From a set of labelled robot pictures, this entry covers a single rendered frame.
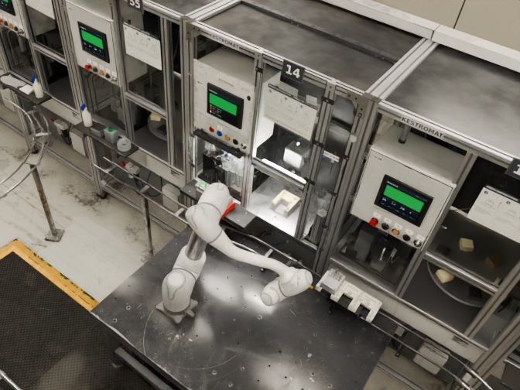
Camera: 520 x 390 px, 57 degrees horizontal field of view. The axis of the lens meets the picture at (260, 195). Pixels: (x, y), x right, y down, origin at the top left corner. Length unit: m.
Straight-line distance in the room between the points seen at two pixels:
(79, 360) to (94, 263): 0.83
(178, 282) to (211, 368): 0.50
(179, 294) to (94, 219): 1.83
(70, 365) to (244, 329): 1.31
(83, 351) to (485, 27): 4.90
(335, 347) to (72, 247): 2.33
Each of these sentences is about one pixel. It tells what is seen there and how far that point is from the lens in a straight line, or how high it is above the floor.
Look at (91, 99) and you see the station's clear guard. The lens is 3.83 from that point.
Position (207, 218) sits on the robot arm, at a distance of 2.30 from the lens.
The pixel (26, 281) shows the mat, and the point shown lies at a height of 0.01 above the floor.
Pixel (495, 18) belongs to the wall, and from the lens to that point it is 5.80.
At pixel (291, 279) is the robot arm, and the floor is 1.22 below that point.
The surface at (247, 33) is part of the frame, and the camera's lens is 2.68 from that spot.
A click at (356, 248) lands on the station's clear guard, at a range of 2.84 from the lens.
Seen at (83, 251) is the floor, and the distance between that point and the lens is 4.18.
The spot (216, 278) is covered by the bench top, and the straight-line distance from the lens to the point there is 3.07.
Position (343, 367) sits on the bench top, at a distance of 2.87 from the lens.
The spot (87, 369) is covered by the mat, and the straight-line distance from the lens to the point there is 3.60.
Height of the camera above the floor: 3.19
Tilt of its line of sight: 44 degrees down
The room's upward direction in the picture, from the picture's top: 7 degrees clockwise
